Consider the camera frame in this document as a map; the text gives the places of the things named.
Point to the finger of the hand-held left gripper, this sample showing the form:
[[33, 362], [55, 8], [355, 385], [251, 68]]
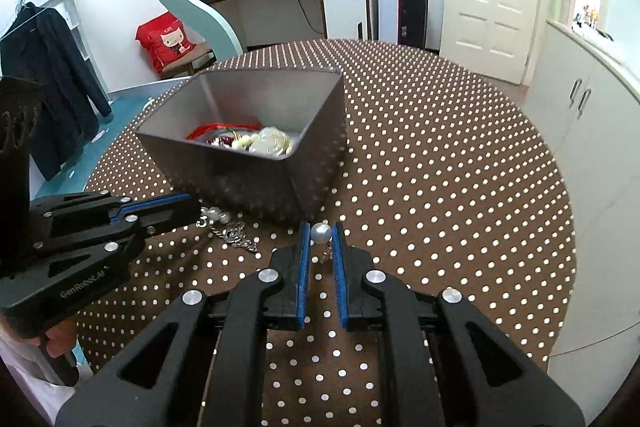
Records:
[[125, 243], [150, 209]]

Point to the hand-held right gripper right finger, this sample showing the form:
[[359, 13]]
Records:
[[340, 277]]

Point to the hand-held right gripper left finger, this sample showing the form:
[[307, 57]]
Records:
[[302, 277]]

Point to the pearl earring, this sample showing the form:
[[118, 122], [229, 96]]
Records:
[[320, 234]]

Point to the silver metal tin box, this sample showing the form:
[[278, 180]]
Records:
[[225, 177]]

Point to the person's left forearm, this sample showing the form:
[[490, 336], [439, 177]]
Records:
[[30, 392]]

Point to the person's left hand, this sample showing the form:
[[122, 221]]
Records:
[[57, 339]]

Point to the dark hanging jacket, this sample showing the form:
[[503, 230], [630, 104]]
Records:
[[55, 72]]

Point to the blue candy print blanket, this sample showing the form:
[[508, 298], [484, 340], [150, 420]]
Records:
[[122, 112]]

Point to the brown polka-dot tablecloth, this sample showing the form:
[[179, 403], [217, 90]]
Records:
[[425, 157]]

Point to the wooden chair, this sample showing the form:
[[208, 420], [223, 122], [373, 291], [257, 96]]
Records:
[[197, 56]]

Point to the red printed bag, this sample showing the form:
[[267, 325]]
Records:
[[165, 39]]

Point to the white desk cabinet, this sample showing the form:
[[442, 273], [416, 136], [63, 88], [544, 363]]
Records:
[[340, 14]]

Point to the white suitcase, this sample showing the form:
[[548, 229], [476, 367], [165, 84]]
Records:
[[387, 7]]

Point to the dark suitcase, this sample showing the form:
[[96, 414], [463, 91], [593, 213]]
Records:
[[412, 7]]

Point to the white counter cabinet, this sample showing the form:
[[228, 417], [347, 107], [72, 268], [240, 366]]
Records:
[[590, 132]]

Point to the small figurines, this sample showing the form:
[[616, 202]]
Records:
[[587, 17]]

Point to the grey bed side rail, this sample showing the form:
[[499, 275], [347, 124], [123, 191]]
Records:
[[150, 88]]

